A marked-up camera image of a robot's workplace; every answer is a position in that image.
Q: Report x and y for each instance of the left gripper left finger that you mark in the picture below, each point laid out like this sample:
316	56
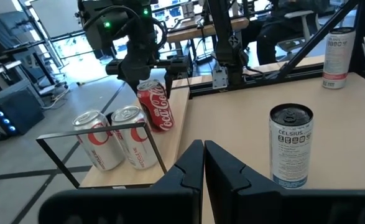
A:
188	171

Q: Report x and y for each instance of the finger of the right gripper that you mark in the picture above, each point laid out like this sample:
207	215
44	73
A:
113	67
177	65

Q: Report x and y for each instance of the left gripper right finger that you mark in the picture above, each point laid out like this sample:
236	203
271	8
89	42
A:
222	174

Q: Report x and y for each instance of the red Coca-Cola can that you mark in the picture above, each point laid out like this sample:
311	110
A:
157	105

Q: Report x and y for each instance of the silver Diet Coke can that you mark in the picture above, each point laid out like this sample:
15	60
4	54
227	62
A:
98	146
135	146

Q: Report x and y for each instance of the white Celsius slim can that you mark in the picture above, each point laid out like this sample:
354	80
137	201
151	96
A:
337	59
291	149

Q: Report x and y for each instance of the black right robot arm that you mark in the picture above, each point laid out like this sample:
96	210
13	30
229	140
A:
101	31

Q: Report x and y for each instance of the wooden desk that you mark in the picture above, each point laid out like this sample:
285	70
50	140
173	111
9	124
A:
185	32

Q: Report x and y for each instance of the tan surface sheet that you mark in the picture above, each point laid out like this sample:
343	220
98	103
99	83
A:
232	124

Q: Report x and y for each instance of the person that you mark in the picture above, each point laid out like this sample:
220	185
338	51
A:
272	40

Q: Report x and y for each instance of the black computer with blue lights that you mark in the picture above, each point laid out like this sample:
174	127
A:
20	115

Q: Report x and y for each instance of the black shelving rack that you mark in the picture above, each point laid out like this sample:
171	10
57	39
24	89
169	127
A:
5	34

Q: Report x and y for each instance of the grey office chair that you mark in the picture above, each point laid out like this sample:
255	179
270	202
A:
308	28

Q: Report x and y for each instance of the silver mounting bracket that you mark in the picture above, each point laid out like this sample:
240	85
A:
220	79

